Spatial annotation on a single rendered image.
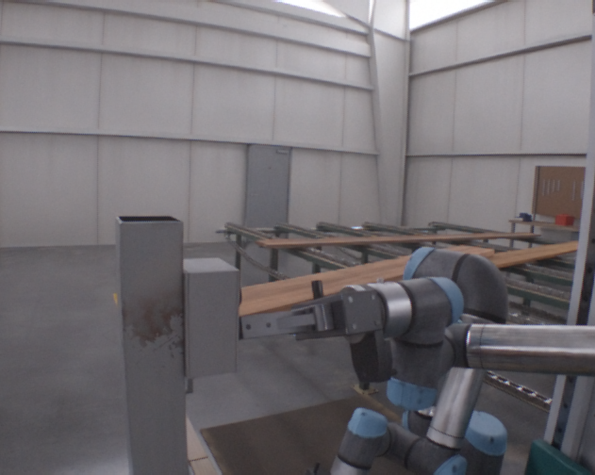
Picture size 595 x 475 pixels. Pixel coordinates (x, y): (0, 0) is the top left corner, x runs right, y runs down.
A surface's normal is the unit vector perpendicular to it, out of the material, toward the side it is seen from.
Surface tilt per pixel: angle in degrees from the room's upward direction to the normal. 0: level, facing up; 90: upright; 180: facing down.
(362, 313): 68
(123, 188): 88
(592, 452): 90
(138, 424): 90
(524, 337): 46
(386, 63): 90
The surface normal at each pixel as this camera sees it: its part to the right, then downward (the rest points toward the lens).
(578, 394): -0.96, 0.00
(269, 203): 0.47, 0.14
